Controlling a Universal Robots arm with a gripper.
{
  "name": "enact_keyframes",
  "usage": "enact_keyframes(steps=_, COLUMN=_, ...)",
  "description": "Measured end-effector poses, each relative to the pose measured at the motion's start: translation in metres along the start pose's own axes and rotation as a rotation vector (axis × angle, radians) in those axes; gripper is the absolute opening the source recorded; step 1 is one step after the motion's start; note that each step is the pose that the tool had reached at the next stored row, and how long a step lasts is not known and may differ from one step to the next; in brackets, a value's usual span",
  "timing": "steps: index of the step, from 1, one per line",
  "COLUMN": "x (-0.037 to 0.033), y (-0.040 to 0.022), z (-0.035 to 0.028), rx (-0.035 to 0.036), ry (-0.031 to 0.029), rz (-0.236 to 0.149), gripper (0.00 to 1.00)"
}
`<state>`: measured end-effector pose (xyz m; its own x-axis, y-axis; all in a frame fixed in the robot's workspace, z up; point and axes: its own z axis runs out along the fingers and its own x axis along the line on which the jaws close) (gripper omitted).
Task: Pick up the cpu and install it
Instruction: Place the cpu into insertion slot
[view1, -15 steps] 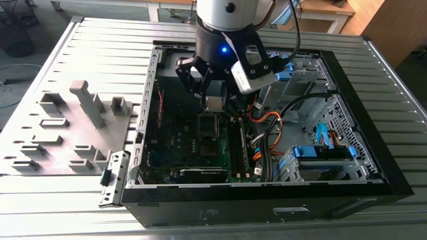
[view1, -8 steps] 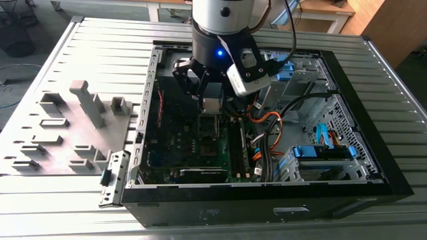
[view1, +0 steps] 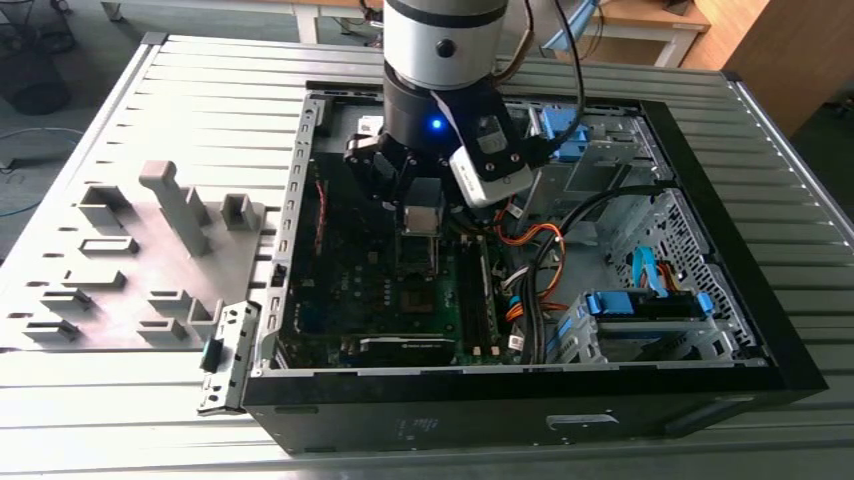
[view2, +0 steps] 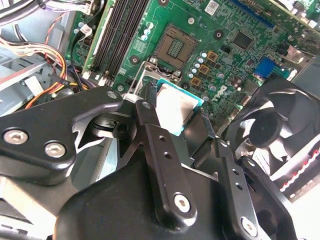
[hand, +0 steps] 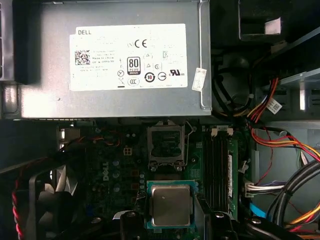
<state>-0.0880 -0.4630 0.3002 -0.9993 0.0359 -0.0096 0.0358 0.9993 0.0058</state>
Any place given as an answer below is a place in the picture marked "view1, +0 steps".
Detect small square silver CPU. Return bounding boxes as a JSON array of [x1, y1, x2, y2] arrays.
[[401, 202, 443, 237]]

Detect square CPU socket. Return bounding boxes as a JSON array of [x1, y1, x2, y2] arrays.
[[396, 284, 437, 313]]

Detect blue plastic drive latch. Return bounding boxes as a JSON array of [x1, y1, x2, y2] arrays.
[[540, 107, 593, 162]]

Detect grey optical drive bay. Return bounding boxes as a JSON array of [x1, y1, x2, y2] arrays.
[[532, 102, 672, 201]]

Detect long black RAM slot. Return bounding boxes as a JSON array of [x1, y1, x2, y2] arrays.
[[480, 234, 503, 357], [459, 234, 485, 357]]

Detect wooden desk white legs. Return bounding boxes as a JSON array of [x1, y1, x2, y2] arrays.
[[285, 0, 712, 69]]

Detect dark green motherboard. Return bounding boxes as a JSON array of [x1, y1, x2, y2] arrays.
[[284, 152, 529, 369]]

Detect black graphics card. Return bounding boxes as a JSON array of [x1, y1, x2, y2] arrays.
[[339, 333, 460, 367]]

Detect blue disk carrier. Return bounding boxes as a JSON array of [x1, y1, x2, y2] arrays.
[[583, 291, 714, 322]]

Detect perforated metal disk cage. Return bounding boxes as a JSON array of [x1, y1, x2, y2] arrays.
[[549, 188, 770, 366]]

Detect grey plastic parts rack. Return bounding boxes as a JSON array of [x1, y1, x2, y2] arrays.
[[0, 159, 285, 354]]

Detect black round bin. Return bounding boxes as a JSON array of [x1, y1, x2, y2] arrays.
[[5, 52, 72, 117]]

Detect wooden cabinet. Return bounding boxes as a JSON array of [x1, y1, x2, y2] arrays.
[[723, 0, 854, 139]]

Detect black open PC case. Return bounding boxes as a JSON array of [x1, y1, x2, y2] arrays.
[[237, 82, 830, 457]]

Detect small silver camera module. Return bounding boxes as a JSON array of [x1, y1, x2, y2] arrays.
[[344, 133, 381, 164]]

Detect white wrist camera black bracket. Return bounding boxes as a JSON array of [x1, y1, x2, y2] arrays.
[[447, 113, 543, 209]]

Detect black camera cable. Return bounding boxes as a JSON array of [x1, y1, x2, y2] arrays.
[[525, 0, 589, 169]]

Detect red black twisted wire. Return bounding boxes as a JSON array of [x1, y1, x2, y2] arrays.
[[313, 179, 329, 251]]

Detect orange yellow red wire bundle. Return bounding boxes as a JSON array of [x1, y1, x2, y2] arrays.
[[492, 219, 568, 329]]

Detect thick black cable pair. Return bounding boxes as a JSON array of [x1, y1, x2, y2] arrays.
[[519, 184, 668, 364]]

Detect flat blue data cable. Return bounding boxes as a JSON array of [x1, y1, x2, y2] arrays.
[[631, 246, 676, 297]]

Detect grey metal slot bracket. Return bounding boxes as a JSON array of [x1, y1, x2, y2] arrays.
[[196, 299, 263, 417]]

